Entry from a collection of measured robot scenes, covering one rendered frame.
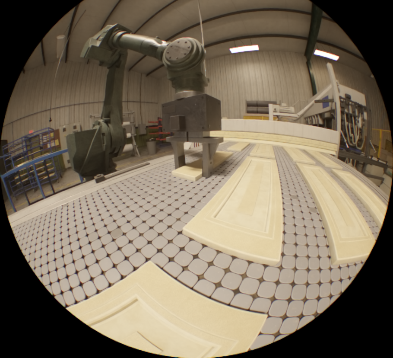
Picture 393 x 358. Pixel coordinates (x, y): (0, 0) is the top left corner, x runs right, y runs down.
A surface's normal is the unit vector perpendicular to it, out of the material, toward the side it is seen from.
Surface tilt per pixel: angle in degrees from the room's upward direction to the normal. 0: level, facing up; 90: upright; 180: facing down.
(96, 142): 90
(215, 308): 0
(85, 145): 90
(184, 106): 90
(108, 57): 131
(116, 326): 11
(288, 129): 90
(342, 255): 0
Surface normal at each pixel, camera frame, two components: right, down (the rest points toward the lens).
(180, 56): -0.32, 0.28
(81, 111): 0.83, 0.13
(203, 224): -0.04, -0.96
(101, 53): 0.73, 0.68
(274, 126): -0.55, 0.25
